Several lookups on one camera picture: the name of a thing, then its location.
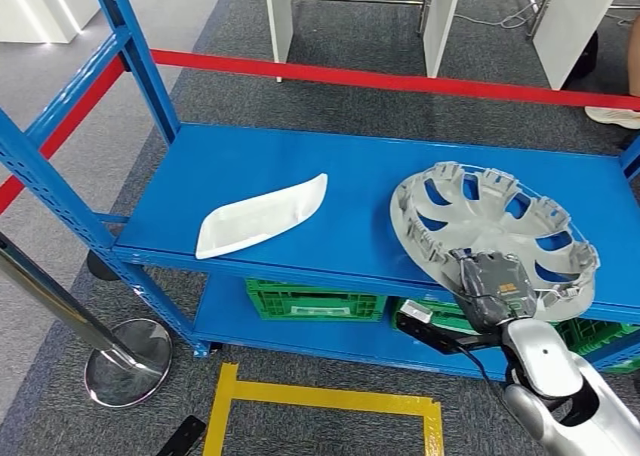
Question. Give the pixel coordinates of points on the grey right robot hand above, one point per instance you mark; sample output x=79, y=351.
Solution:
x=495, y=290

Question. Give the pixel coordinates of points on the grey plastic wheel hubcap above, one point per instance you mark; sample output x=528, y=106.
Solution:
x=480, y=221

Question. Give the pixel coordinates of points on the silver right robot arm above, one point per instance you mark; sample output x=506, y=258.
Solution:
x=540, y=357

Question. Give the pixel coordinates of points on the blue metal shelf rack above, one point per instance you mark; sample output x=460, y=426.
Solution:
x=350, y=194

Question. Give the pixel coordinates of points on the white curved plastic part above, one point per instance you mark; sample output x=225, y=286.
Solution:
x=250, y=221

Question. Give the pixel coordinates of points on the green plastic crate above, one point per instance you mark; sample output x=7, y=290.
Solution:
x=280, y=300
x=605, y=334
x=625, y=367

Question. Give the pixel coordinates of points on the person's shoe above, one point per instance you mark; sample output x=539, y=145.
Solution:
x=615, y=116

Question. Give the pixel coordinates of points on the yellow floor tape square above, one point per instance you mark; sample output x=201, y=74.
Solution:
x=324, y=398

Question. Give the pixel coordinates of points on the white panel desk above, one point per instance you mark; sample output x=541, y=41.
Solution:
x=280, y=16
x=570, y=36

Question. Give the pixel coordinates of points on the red barrier belt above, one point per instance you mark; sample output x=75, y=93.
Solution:
x=350, y=76
x=65, y=130

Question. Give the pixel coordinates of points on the person's leg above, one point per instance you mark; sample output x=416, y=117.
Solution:
x=635, y=55

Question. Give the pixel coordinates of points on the white lit display plinth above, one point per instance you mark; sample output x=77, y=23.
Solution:
x=30, y=9

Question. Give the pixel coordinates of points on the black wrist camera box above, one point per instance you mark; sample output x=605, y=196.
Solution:
x=430, y=330

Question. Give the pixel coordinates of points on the black flat bracket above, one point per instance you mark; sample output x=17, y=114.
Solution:
x=183, y=436

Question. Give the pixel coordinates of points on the chrome stanchion post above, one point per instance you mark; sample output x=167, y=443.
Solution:
x=130, y=367

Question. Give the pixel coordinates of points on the stanchion with dark post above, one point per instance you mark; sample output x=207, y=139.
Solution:
x=100, y=267

